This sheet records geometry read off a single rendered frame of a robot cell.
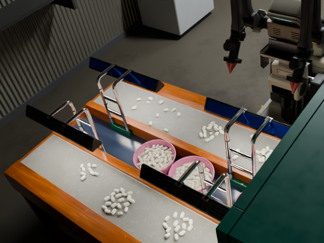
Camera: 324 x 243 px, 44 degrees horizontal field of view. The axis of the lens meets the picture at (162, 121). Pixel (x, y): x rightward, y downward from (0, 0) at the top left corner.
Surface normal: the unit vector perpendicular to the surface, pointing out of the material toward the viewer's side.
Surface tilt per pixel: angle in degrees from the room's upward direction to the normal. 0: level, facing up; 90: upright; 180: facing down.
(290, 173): 0
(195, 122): 0
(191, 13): 90
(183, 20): 90
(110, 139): 0
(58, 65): 90
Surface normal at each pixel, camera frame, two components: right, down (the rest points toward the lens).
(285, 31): -0.61, 0.70
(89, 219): -0.18, -0.73
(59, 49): 0.75, 0.34
